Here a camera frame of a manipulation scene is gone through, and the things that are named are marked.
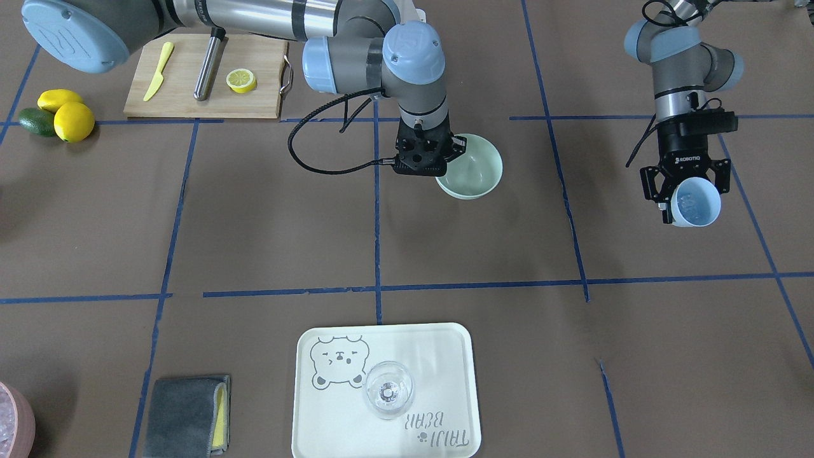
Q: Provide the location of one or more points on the pink bowl with ice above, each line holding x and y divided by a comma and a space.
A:
18, 423

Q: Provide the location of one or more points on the green lime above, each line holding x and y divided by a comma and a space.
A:
37, 121

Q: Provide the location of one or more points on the yellow plastic knife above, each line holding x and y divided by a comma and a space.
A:
158, 78

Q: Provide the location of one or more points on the yellow lemon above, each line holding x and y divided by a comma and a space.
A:
73, 122
52, 100

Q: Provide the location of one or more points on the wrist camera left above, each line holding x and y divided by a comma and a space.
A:
707, 121

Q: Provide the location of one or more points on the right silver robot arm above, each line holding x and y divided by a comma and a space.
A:
379, 49

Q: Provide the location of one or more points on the yellow lemon upper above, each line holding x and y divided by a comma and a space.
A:
52, 100

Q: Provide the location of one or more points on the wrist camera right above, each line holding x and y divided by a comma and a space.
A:
419, 163

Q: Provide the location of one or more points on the mint green bowl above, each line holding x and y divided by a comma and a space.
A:
474, 174

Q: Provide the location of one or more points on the lemon half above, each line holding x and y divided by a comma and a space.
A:
241, 81

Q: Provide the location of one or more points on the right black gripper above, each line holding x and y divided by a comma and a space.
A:
457, 149

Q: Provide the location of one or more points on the clear drinking glass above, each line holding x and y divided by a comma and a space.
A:
389, 390

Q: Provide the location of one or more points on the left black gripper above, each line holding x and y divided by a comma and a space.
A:
679, 144

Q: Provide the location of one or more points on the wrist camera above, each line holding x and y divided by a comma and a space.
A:
707, 121
419, 163

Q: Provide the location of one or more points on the cream bear tray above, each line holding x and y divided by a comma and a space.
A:
330, 416

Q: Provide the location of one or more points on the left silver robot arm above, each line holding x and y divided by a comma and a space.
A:
685, 70

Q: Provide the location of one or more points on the yellow lemon lower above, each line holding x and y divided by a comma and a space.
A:
73, 122

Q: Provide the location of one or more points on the light blue plastic cup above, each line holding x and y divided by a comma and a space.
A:
696, 202

